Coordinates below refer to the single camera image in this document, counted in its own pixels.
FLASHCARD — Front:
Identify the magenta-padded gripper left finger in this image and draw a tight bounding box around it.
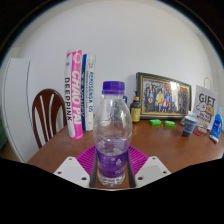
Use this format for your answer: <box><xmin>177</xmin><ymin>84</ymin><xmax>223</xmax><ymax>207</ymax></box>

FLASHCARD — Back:
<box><xmin>53</xmin><ymin>145</ymin><xmax>100</xmax><ymax>189</ymax></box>

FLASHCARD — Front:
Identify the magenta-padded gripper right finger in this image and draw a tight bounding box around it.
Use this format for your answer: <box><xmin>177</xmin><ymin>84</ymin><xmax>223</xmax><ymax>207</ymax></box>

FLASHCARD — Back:
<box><xmin>126</xmin><ymin>145</ymin><xmax>172</xmax><ymax>189</ymax></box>

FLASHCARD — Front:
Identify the clear purple-label water bottle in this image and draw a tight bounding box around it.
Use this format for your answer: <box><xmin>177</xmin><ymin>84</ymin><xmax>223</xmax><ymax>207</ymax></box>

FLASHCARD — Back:
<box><xmin>92</xmin><ymin>80</ymin><xmax>134</xmax><ymax>188</ymax></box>

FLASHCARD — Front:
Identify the small green packet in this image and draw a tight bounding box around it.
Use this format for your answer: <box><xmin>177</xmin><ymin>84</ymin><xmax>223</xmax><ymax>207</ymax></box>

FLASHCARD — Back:
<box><xmin>163</xmin><ymin>120</ymin><xmax>177</xmax><ymax>128</ymax></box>
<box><xmin>148</xmin><ymin>118</ymin><xmax>163</xmax><ymax>127</ymax></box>

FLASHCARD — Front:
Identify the blue patterned paper cup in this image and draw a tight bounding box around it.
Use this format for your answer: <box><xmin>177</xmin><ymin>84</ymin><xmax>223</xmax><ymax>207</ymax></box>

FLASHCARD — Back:
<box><xmin>181</xmin><ymin>115</ymin><xmax>199</xmax><ymax>138</ymax></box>

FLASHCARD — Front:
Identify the flat round red coaster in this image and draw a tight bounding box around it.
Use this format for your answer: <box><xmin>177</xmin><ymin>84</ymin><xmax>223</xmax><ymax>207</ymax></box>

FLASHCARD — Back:
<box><xmin>192</xmin><ymin>128</ymin><xmax>205</xmax><ymax>137</ymax></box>

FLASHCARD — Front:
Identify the dark bottle with yellow label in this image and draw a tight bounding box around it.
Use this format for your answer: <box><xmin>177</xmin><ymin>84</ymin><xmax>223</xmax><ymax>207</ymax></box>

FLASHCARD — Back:
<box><xmin>129</xmin><ymin>90</ymin><xmax>143</xmax><ymax>124</ymax></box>

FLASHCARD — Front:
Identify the dark wooden chair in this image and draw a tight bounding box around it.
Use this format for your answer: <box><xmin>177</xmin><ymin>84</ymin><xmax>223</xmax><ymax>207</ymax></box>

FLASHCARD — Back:
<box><xmin>31</xmin><ymin>87</ymin><xmax>68</xmax><ymax>150</ymax></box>

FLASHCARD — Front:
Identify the small flat snack pack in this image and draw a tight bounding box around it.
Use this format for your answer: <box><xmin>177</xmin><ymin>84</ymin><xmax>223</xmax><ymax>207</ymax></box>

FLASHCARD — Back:
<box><xmin>197</xmin><ymin>124</ymin><xmax>210</xmax><ymax>135</ymax></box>

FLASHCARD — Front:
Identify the pink shuttlecock tube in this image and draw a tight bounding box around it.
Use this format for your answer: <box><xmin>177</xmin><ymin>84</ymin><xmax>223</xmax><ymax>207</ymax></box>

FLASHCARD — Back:
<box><xmin>64</xmin><ymin>49</ymin><xmax>85</xmax><ymax>141</ymax></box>

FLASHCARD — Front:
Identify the framed group photo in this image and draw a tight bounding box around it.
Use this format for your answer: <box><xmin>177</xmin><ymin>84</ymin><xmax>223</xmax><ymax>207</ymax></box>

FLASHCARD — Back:
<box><xmin>135</xmin><ymin>71</ymin><xmax>193</xmax><ymax>121</ymax></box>

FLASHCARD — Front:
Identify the blue detergent bottle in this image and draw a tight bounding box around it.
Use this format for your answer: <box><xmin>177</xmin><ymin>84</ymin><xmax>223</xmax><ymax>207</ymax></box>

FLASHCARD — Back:
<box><xmin>208</xmin><ymin>106</ymin><xmax>224</xmax><ymax>144</ymax></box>

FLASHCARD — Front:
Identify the white door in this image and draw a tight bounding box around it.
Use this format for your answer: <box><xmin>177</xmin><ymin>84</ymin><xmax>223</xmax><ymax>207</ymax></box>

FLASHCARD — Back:
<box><xmin>2</xmin><ymin>57</ymin><xmax>40</xmax><ymax>163</ymax></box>

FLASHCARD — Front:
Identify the white paper gift bag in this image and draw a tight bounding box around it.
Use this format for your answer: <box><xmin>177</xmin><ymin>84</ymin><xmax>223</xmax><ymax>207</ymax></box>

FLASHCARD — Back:
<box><xmin>191</xmin><ymin>76</ymin><xmax>220</xmax><ymax>130</ymax></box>

